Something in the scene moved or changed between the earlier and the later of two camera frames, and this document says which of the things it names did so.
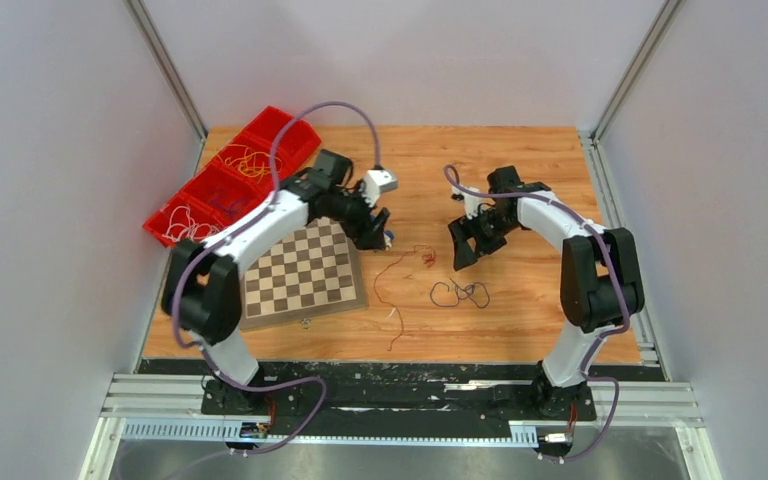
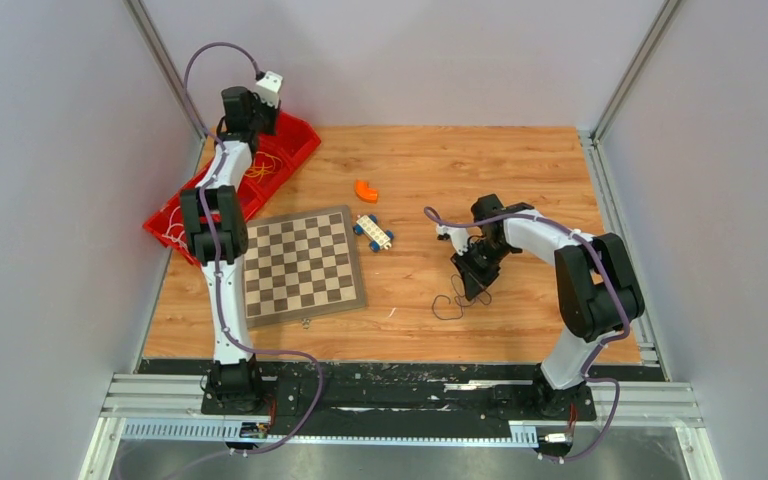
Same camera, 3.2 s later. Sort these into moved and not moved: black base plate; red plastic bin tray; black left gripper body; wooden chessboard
Moved: black left gripper body
Not moved: wooden chessboard; red plastic bin tray; black base plate
